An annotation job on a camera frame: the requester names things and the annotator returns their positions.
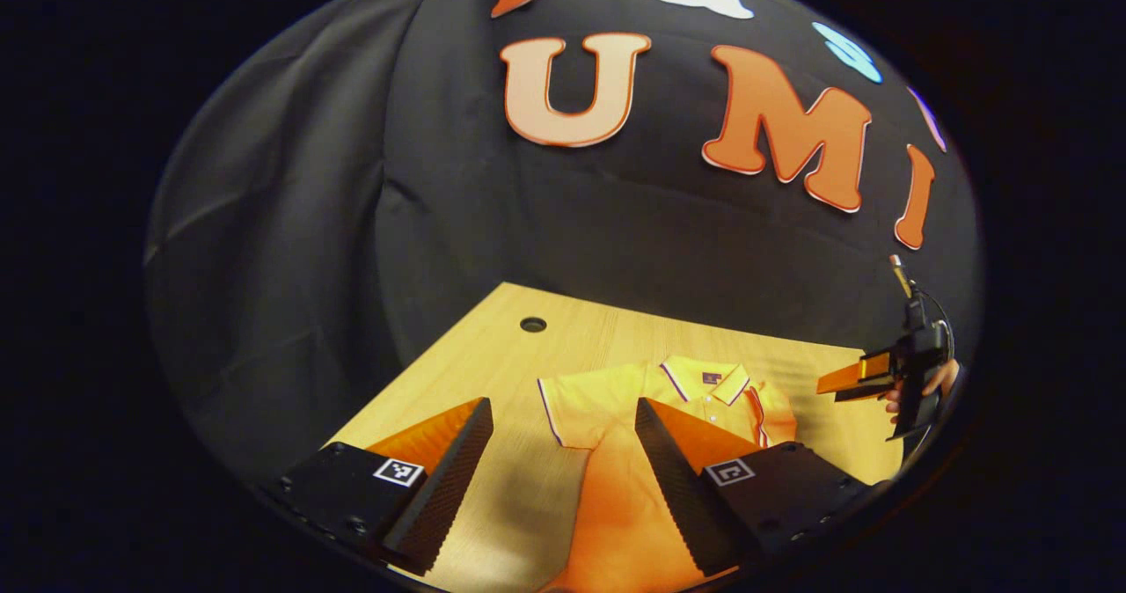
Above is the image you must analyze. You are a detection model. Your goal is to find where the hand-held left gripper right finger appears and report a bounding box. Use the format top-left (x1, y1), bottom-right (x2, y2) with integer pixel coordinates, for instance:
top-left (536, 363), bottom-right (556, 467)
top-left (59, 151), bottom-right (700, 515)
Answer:
top-left (635, 397), bottom-right (881, 576)

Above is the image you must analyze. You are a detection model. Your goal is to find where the black backdrop cloth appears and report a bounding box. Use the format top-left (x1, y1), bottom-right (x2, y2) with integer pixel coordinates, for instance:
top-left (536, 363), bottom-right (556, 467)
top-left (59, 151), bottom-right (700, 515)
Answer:
top-left (143, 0), bottom-right (982, 488)

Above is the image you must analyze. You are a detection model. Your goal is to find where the orange T-shirt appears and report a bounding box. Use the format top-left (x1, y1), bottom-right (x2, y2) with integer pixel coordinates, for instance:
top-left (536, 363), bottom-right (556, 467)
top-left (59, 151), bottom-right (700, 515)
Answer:
top-left (538, 355), bottom-right (797, 593)

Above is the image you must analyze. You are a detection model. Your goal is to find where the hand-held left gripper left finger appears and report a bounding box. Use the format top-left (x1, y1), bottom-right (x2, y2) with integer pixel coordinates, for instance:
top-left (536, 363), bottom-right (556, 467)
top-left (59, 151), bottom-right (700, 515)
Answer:
top-left (264, 397), bottom-right (494, 576)

